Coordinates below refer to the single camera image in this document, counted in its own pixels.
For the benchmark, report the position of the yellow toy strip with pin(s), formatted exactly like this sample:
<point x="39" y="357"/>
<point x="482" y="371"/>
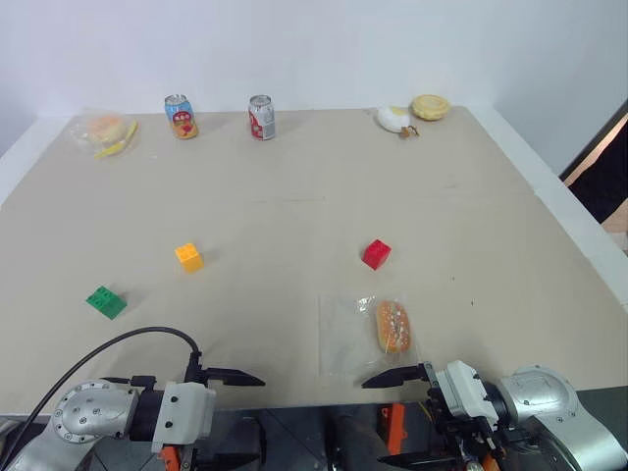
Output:
<point x="118" y="144"/>

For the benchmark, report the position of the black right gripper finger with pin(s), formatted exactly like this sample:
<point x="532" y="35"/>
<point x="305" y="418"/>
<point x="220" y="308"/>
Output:
<point x="395" y="378"/>
<point x="417" y="460"/>

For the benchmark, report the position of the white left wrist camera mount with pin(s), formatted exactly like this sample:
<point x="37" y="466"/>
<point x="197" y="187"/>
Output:
<point x="184" y="412"/>

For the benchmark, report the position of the dark board with wooden edge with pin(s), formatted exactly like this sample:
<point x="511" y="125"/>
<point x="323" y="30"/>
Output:
<point x="603" y="172"/>

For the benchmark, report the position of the round yellow toy tart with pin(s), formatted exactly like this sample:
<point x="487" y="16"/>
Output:
<point x="431" y="107"/>

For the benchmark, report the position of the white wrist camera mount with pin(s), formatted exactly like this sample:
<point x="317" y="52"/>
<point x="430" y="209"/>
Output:
<point x="461" y="387"/>
<point x="184" y="412"/>

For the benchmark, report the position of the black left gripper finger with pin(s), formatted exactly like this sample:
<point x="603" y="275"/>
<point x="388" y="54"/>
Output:
<point x="235" y="377"/>

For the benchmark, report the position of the small brown toy piece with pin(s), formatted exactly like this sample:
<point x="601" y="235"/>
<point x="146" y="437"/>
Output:
<point x="408" y="131"/>

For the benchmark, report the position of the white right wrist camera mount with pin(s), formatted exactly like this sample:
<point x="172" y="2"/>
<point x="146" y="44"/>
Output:
<point x="461" y="387"/>

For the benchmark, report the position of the green toy brick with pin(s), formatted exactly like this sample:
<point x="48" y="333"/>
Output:
<point x="107" y="301"/>

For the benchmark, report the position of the yellow toy brick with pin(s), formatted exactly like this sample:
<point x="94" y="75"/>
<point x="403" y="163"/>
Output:
<point x="189" y="257"/>

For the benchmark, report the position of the red and white drink can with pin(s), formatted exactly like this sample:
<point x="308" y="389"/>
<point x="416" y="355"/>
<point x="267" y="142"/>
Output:
<point x="261" y="119"/>

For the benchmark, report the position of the bagged toy burger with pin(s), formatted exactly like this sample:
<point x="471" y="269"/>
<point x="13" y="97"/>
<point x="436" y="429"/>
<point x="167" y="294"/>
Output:
<point x="103" y="128"/>

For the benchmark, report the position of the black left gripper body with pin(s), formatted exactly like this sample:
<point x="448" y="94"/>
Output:
<point x="197" y="370"/>

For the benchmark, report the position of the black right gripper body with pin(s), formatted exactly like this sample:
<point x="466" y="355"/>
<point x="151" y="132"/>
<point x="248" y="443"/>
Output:
<point x="466" y="434"/>

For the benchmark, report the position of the toy hot dog bun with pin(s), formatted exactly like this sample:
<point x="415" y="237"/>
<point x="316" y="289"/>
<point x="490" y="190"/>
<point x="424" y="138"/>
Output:
<point x="393" y="326"/>

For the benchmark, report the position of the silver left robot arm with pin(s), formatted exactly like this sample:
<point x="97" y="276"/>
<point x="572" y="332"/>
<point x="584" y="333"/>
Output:
<point x="93" y="412"/>

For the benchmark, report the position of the orange drink can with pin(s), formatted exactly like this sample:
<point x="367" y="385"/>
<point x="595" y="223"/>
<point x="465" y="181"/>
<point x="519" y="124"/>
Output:
<point x="181" y="118"/>

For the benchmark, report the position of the white toy egg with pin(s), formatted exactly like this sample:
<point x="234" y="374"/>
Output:
<point x="391" y="118"/>

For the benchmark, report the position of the clear plastic bag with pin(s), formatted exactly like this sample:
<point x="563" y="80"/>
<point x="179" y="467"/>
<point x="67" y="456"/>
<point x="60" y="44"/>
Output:
<point x="343" y="338"/>

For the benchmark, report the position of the red toy brick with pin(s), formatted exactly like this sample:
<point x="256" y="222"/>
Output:
<point x="376" y="254"/>

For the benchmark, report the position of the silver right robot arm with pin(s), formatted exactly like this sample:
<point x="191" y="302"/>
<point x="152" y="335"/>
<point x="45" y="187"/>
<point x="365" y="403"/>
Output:
<point x="554" y="407"/>

